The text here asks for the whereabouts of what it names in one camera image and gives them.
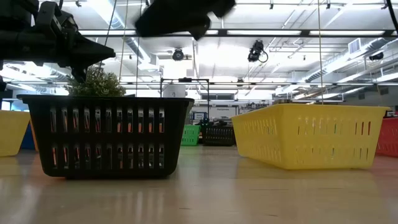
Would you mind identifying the black overhead frame beam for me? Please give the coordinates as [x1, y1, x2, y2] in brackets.
[77, 28, 398, 37]

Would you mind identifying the black plastic basket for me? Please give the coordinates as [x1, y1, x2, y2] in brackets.
[17, 94, 195, 180]
[201, 124, 236, 147]

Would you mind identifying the yellow plastic basket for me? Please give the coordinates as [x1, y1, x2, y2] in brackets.
[231, 103, 391, 170]
[0, 110, 31, 157]

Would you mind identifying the white cylinder machine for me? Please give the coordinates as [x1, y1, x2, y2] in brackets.
[162, 84, 187, 99]

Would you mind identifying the red plastic basket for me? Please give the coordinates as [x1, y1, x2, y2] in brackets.
[375, 116, 398, 157]

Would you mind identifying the blue plastic basket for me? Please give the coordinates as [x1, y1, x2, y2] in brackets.
[19, 123, 35, 151]

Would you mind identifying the thin hanging cord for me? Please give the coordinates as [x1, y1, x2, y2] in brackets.
[317, 0, 324, 105]

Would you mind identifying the potted green plant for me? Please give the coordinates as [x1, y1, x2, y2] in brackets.
[64, 64, 127, 98]

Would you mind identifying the black tubular stand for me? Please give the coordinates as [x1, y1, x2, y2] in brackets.
[159, 77, 211, 126]

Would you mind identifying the green plastic basket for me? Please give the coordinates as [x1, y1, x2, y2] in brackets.
[180, 124, 202, 147]

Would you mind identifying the black hanging ceiling camera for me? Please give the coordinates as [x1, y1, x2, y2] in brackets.
[247, 39, 269, 63]

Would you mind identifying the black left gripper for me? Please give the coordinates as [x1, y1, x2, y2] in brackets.
[0, 29, 117, 83]

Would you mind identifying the round black ceiling fixture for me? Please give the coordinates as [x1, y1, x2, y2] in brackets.
[172, 47, 185, 62]

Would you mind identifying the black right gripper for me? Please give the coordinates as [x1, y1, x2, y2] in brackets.
[134, 0, 236, 41]

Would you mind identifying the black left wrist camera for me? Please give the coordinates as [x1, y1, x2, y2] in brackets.
[35, 1, 79, 34]

